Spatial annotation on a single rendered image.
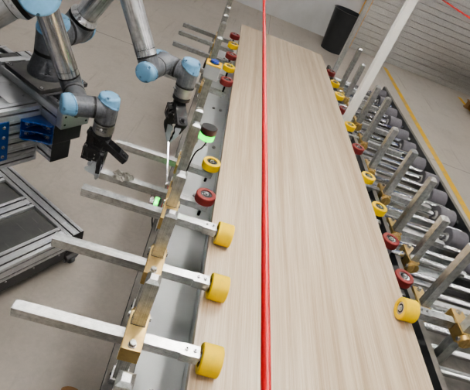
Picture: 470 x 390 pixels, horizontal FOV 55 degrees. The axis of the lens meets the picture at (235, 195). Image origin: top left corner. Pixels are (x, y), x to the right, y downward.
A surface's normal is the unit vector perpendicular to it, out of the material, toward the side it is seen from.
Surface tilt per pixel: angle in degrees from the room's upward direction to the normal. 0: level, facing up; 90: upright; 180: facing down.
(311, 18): 90
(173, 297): 0
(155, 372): 0
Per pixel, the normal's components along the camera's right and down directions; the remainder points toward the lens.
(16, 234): 0.34, -0.76
